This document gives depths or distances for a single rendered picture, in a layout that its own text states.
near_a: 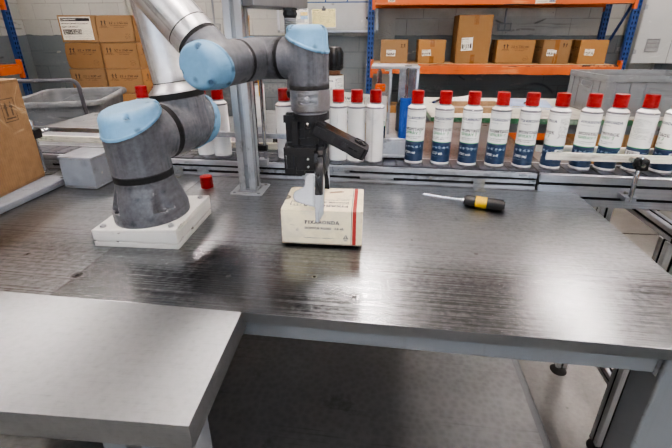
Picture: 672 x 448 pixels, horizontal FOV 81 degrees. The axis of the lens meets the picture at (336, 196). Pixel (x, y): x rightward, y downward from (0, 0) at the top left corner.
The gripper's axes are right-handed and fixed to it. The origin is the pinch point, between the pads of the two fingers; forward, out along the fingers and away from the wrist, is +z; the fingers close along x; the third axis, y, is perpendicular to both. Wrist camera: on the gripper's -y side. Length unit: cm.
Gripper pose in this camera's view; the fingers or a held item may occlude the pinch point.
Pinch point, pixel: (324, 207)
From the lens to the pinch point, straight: 83.4
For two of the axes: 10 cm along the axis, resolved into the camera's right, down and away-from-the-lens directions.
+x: -0.8, 3.8, -9.2
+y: -10.0, -0.1, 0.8
